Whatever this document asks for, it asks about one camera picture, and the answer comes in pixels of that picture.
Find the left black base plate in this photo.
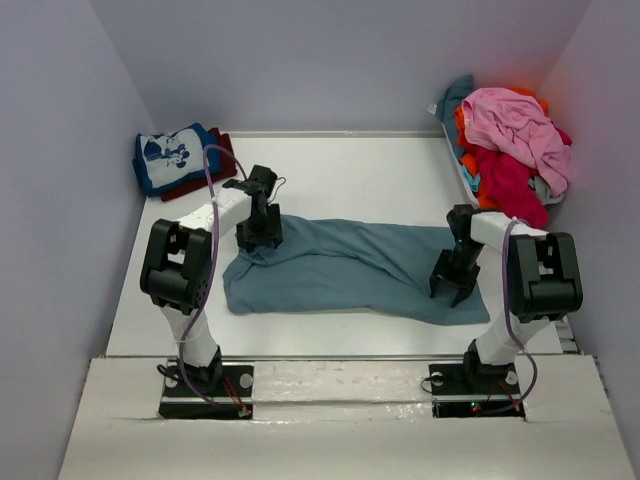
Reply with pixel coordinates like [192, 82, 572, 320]
[156, 359, 254, 421]

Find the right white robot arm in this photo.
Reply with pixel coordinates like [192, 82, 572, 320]
[427, 204, 583, 395]

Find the grey white t shirt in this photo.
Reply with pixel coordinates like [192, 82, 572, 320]
[528, 176, 564, 205]

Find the folded blue mickey t shirt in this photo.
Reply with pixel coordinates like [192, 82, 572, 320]
[132, 123, 218, 197]

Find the grey-blue t shirt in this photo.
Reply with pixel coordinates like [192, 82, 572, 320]
[223, 215, 490, 326]

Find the magenta t shirt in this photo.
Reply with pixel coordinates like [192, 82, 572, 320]
[466, 128, 572, 227]

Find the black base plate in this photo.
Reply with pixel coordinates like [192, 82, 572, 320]
[421, 363, 525, 419]
[156, 359, 254, 421]

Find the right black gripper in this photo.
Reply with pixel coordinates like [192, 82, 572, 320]
[430, 240, 485, 304]

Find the folded dark red t shirt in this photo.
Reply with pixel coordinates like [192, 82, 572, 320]
[159, 126, 239, 203]

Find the teal t shirt in pile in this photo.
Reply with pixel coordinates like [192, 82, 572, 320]
[435, 74, 474, 159]

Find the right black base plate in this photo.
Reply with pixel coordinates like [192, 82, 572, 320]
[421, 363, 525, 419]

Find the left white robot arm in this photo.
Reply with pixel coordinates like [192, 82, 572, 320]
[140, 165, 283, 398]

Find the pink t shirt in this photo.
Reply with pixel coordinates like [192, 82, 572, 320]
[461, 87, 571, 195]

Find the light blue t shirt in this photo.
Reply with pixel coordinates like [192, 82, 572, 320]
[461, 163, 481, 194]

